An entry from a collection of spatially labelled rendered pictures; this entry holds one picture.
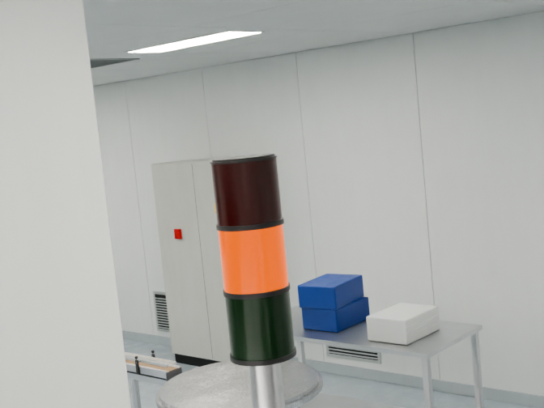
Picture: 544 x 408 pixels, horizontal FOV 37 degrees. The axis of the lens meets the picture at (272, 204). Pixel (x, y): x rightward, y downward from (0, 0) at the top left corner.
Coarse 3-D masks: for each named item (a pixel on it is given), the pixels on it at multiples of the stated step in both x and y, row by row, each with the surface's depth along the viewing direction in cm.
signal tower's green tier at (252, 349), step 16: (240, 304) 60; (256, 304) 59; (272, 304) 59; (288, 304) 61; (240, 320) 60; (256, 320) 59; (272, 320) 60; (288, 320) 61; (240, 336) 60; (256, 336) 59; (272, 336) 60; (288, 336) 61; (240, 352) 60; (256, 352) 60; (272, 352) 60; (288, 352) 61
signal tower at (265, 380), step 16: (224, 160) 59; (240, 160) 58; (256, 160) 58; (256, 224) 59; (272, 224) 59; (288, 288) 61; (256, 368) 61; (272, 368) 61; (256, 384) 61; (272, 384) 61; (256, 400) 62; (272, 400) 61
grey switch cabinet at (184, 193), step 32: (192, 160) 805; (160, 192) 815; (192, 192) 784; (160, 224) 822; (192, 224) 791; (192, 256) 797; (192, 288) 804; (192, 320) 811; (224, 320) 780; (192, 352) 818; (224, 352) 786
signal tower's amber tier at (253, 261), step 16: (224, 240) 60; (240, 240) 59; (256, 240) 59; (272, 240) 59; (224, 256) 60; (240, 256) 59; (256, 256) 59; (272, 256) 59; (224, 272) 60; (240, 272) 59; (256, 272) 59; (272, 272) 59; (224, 288) 61; (240, 288) 59; (256, 288) 59; (272, 288) 59
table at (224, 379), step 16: (208, 368) 491; (224, 368) 488; (240, 368) 485; (288, 368) 475; (304, 368) 472; (176, 384) 467; (192, 384) 464; (208, 384) 462; (224, 384) 459; (240, 384) 456; (288, 384) 448; (304, 384) 445; (320, 384) 449; (160, 400) 445; (176, 400) 439; (192, 400) 437; (208, 400) 434; (224, 400) 432; (240, 400) 429; (288, 400) 424; (304, 400) 429
